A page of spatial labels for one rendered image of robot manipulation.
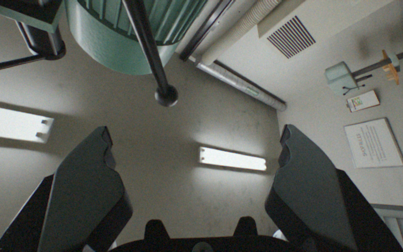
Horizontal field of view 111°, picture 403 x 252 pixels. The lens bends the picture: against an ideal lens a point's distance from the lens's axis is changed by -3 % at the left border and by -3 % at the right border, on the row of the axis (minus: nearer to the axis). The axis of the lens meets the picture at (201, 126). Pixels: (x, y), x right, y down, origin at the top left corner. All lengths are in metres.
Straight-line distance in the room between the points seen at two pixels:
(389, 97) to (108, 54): 3.14
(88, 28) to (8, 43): 1.61
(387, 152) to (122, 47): 2.95
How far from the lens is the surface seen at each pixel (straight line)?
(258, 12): 1.72
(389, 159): 2.95
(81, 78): 1.68
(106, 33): 0.25
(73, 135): 1.49
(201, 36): 1.93
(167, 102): 0.22
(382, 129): 3.02
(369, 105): 3.10
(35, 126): 1.50
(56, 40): 0.42
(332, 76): 2.20
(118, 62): 0.28
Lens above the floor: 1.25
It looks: 51 degrees up
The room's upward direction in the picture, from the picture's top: 115 degrees counter-clockwise
